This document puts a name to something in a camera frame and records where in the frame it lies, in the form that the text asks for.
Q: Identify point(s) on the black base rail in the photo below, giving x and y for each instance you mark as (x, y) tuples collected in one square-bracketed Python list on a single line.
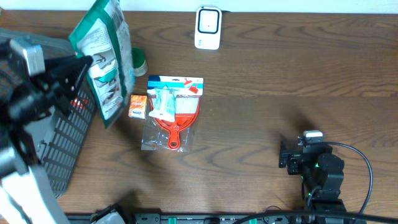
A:
[(155, 218)]

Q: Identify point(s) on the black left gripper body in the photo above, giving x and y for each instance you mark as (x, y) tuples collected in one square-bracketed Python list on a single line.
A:
[(50, 86)]

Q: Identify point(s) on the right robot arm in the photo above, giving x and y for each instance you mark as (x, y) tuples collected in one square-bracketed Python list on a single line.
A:
[(321, 172)]

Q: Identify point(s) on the white barcode scanner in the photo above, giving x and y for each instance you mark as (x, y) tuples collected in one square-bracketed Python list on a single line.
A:
[(208, 28)]

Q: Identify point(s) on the pale green wipes packet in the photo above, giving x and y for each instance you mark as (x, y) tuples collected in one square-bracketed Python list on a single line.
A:
[(163, 102)]

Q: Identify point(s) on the red dustpan brush package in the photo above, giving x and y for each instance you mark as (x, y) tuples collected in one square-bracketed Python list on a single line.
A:
[(175, 136)]

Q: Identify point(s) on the green lid white jar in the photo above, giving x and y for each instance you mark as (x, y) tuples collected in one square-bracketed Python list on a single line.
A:
[(139, 62)]

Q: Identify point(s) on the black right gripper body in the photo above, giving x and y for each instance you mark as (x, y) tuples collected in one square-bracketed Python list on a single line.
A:
[(283, 158)]

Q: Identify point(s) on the orange snack box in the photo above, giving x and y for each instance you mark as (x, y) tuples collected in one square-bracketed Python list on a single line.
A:
[(138, 105)]

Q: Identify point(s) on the red coffee stick sachet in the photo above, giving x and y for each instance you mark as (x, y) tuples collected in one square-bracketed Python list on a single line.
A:
[(79, 104)]

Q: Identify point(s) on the grey plastic mesh basket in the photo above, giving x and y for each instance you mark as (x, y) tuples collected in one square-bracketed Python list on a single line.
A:
[(58, 140)]

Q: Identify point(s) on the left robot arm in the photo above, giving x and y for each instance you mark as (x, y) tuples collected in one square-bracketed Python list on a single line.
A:
[(26, 194)]

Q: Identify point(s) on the green grip gloves package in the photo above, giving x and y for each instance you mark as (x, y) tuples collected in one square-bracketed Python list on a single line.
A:
[(103, 34)]

